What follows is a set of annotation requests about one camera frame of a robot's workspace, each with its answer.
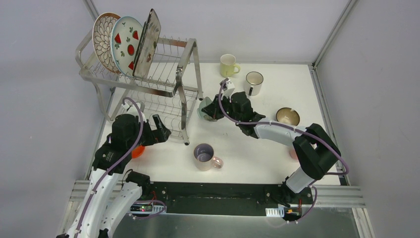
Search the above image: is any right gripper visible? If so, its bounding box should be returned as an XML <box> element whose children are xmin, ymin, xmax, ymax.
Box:
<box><xmin>202</xmin><ymin>93</ymin><xmax>242</xmax><ymax>123</ymax></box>

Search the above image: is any square flower pattern plate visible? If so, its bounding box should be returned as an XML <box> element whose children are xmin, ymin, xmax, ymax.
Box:
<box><xmin>132</xmin><ymin>8</ymin><xmax>161</xmax><ymax>78</ymax></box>

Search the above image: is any watermelon pattern round plate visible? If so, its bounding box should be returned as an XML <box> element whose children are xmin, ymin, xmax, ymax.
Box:
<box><xmin>110</xmin><ymin>16</ymin><xmax>143</xmax><ymax>76</ymax></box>

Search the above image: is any floral petal brown-rim plate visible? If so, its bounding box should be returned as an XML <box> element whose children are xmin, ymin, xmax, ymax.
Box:
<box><xmin>92</xmin><ymin>12</ymin><xmax>120</xmax><ymax>73</ymax></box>

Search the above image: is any mint green bowl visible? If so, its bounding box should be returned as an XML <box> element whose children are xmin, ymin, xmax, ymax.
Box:
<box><xmin>197</xmin><ymin>97</ymin><xmax>213</xmax><ymax>122</ymax></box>

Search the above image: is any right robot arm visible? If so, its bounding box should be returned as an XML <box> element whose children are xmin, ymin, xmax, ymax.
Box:
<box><xmin>198</xmin><ymin>92</ymin><xmax>341</xmax><ymax>203</ymax></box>

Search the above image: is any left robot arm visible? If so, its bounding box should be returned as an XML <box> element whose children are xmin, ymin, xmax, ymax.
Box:
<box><xmin>59</xmin><ymin>114</ymin><xmax>171</xmax><ymax>238</ymax></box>

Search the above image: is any stainless steel dish rack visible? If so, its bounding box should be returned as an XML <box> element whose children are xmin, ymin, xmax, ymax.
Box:
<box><xmin>75</xmin><ymin>31</ymin><xmax>204</xmax><ymax>145</ymax></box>

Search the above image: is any orange plastic bowl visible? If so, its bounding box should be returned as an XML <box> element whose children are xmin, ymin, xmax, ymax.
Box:
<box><xmin>131</xmin><ymin>146</ymin><xmax>145</xmax><ymax>159</ymax></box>

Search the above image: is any pink iridescent mug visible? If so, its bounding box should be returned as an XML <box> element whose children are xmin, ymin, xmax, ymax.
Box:
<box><xmin>193</xmin><ymin>143</ymin><xmax>224</xmax><ymax>171</ymax></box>

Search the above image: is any yellow mug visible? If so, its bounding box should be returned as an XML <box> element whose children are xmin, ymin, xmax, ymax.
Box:
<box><xmin>219</xmin><ymin>54</ymin><xmax>241</xmax><ymax>77</ymax></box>

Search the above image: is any white mug dark rim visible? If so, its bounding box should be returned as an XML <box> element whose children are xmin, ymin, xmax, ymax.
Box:
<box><xmin>244</xmin><ymin>71</ymin><xmax>264</xmax><ymax>96</ymax></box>

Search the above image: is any brown patterned small bowl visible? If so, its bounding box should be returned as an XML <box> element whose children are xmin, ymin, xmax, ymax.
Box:
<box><xmin>276</xmin><ymin>107</ymin><xmax>300</xmax><ymax>126</ymax></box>

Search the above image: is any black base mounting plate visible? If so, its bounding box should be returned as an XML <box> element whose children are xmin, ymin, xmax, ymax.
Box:
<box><xmin>131</xmin><ymin>182</ymin><xmax>313</xmax><ymax>217</ymax></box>

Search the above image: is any pink cup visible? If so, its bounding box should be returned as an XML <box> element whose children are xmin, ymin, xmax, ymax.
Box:
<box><xmin>289</xmin><ymin>148</ymin><xmax>298</xmax><ymax>160</ymax></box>

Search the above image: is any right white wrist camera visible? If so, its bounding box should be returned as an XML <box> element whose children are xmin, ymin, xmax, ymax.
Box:
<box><xmin>220</xmin><ymin>78</ymin><xmax>235</xmax><ymax>99</ymax></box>

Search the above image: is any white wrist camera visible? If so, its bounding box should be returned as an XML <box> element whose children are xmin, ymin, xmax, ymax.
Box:
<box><xmin>220</xmin><ymin>78</ymin><xmax>235</xmax><ymax>99</ymax></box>
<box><xmin>121</xmin><ymin>102</ymin><xmax>145</xmax><ymax>116</ymax></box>

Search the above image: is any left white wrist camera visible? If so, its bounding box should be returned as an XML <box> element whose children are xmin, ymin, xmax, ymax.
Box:
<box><xmin>121</xmin><ymin>102</ymin><xmax>145</xmax><ymax>116</ymax></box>

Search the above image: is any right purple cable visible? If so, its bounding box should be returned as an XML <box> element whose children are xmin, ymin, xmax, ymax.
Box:
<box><xmin>217</xmin><ymin>78</ymin><xmax>350</xmax><ymax>224</ymax></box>

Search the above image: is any aluminium frame rail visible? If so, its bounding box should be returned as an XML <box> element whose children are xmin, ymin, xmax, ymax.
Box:
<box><xmin>308</xmin><ymin>64</ymin><xmax>347</xmax><ymax>178</ymax></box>

